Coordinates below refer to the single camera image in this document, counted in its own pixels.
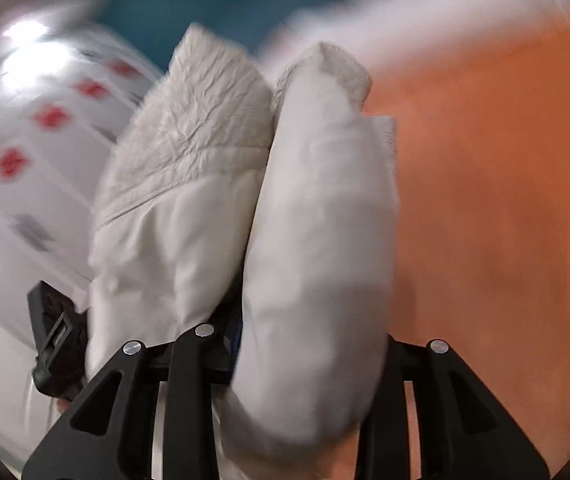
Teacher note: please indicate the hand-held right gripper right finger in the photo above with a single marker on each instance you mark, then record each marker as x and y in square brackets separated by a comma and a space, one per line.
[445, 385]

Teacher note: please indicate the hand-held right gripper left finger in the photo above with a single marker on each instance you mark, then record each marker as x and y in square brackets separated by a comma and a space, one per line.
[197, 365]

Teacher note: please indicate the white wardrobe with red labels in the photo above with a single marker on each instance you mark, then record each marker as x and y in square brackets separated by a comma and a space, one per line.
[15, 260]

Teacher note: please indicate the orange bed sheet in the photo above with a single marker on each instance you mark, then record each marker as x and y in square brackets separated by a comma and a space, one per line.
[490, 210]

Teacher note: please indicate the white duvet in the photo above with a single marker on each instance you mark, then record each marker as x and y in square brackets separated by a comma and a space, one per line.
[440, 5]

